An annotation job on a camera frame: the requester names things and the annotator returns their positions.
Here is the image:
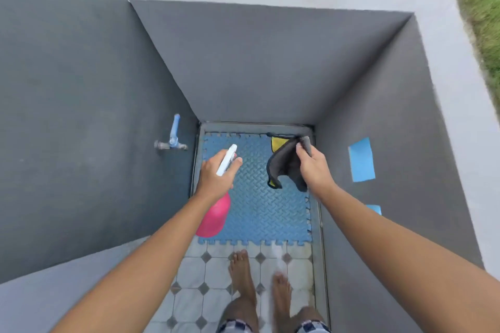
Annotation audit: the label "person's left hand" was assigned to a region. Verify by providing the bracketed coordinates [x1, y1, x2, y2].
[195, 149, 243, 203]

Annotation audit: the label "person's right hand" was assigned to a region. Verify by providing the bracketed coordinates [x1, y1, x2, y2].
[296, 143, 338, 201]

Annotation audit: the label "grey and yellow cloth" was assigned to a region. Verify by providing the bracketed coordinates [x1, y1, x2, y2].
[266, 133, 313, 193]

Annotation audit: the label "pink spray bottle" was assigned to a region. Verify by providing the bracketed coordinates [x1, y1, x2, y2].
[195, 144, 238, 238]

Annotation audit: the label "person's right forearm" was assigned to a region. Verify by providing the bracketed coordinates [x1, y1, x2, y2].
[311, 184, 500, 333]

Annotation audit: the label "person's left forearm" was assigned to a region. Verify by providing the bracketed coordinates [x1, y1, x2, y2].
[50, 189, 219, 333]

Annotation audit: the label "blue water tap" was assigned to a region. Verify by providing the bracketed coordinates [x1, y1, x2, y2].
[154, 114, 188, 152]

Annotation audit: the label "blue foam floor mat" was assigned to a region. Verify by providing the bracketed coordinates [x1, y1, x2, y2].
[198, 132, 313, 247]

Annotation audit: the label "large blue tape patch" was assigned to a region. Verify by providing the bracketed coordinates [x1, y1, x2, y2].
[348, 137, 376, 183]

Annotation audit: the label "person's left leg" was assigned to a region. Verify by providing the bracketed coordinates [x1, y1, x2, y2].
[217, 249, 260, 333]

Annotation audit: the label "person's leg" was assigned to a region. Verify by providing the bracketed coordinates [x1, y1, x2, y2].
[217, 249, 260, 333]
[272, 273, 326, 333]

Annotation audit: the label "person's right leg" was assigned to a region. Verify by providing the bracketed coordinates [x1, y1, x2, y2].
[272, 273, 326, 333]

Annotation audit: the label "checkered shorts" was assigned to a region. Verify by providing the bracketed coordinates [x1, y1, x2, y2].
[216, 319, 332, 333]

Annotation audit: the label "grass strip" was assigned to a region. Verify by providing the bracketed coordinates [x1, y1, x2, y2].
[454, 0, 500, 100]

